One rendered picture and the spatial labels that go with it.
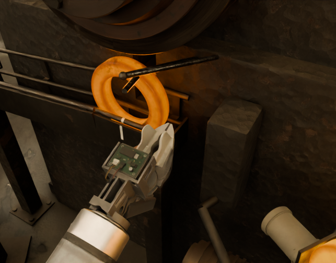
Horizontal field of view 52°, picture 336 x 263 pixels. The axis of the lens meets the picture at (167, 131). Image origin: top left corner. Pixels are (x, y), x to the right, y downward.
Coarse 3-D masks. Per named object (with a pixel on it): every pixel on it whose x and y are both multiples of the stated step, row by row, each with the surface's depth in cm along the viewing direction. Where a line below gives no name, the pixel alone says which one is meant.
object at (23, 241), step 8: (0, 240) 131; (8, 240) 131; (16, 240) 131; (24, 240) 131; (0, 248) 120; (8, 248) 128; (16, 248) 128; (24, 248) 128; (0, 256) 120; (8, 256) 126; (16, 256) 126; (24, 256) 126
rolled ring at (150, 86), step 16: (112, 64) 67; (128, 64) 66; (96, 80) 73; (128, 80) 68; (144, 80) 66; (96, 96) 76; (112, 96) 78; (144, 96) 68; (160, 96) 67; (112, 112) 77; (160, 112) 68
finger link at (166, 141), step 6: (168, 126) 65; (168, 132) 64; (162, 138) 59; (168, 138) 61; (174, 138) 64; (162, 144) 59; (168, 144) 62; (162, 150) 60; (168, 150) 62; (156, 156) 59; (162, 156) 61; (162, 162) 61
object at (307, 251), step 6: (330, 234) 52; (324, 240) 52; (330, 240) 52; (312, 246) 51; (318, 246) 51; (300, 252) 50; (306, 252) 50; (312, 252) 52; (300, 258) 51; (306, 258) 52
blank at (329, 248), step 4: (332, 240) 49; (324, 244) 49; (328, 244) 48; (332, 244) 47; (316, 248) 50; (320, 248) 49; (324, 248) 48; (328, 248) 47; (332, 248) 46; (316, 252) 50; (320, 252) 49; (324, 252) 48; (328, 252) 47; (332, 252) 47; (312, 256) 51; (316, 256) 50; (320, 256) 49; (324, 256) 48; (328, 256) 48; (332, 256) 47; (312, 260) 51; (316, 260) 50; (320, 260) 50; (324, 260) 49; (328, 260) 48; (332, 260) 47
